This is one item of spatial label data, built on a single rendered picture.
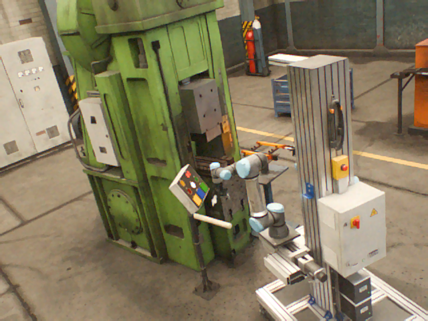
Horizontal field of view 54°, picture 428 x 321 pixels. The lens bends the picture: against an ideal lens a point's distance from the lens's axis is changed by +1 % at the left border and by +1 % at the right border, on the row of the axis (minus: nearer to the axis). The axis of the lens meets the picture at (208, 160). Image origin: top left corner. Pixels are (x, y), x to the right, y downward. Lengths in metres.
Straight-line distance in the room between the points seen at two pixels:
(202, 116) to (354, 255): 1.69
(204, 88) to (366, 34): 8.19
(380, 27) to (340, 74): 8.70
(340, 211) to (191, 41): 1.97
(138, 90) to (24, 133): 5.04
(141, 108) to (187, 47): 0.65
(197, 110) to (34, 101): 5.32
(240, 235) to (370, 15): 8.02
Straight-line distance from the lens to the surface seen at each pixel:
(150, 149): 3.86
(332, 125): 2.54
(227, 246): 4.17
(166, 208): 4.11
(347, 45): 11.78
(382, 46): 11.25
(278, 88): 7.64
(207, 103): 3.63
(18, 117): 8.42
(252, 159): 2.74
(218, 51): 3.97
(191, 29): 3.71
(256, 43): 10.88
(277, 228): 3.02
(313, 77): 2.39
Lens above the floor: 2.59
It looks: 24 degrees down
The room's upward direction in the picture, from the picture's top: 11 degrees counter-clockwise
